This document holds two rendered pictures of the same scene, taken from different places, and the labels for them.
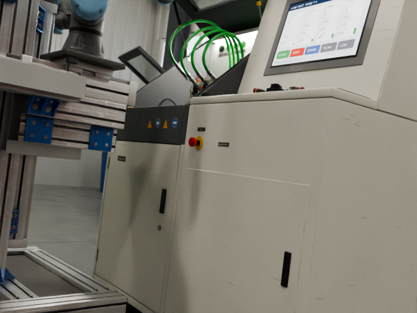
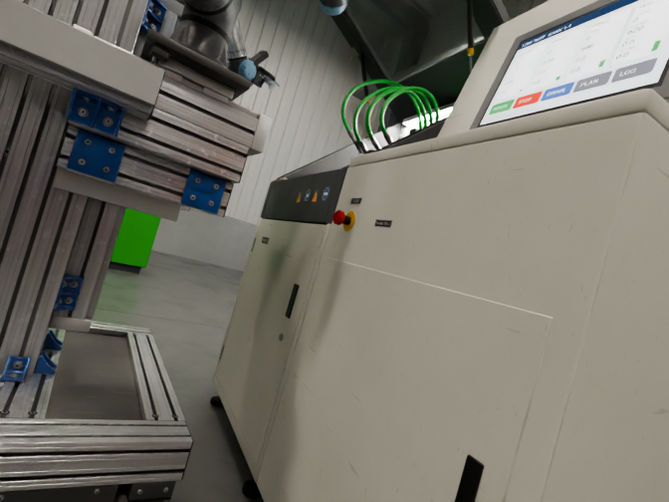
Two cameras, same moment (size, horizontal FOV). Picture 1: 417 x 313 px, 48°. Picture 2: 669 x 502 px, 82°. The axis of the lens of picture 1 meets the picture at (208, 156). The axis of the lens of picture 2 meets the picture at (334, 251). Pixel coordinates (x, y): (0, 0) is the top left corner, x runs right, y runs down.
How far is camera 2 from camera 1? 83 cm
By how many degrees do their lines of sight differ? 10
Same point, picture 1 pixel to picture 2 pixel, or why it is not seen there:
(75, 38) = (180, 30)
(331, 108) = (642, 139)
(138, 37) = not seen: hidden behind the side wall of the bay
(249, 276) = (385, 471)
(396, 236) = not seen: outside the picture
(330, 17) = (597, 39)
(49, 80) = (89, 56)
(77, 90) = (142, 87)
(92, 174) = not seen: hidden behind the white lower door
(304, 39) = (542, 80)
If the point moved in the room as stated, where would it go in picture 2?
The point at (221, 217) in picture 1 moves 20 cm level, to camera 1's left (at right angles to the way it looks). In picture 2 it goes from (359, 344) to (268, 315)
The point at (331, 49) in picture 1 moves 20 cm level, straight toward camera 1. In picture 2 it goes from (597, 85) to (632, 15)
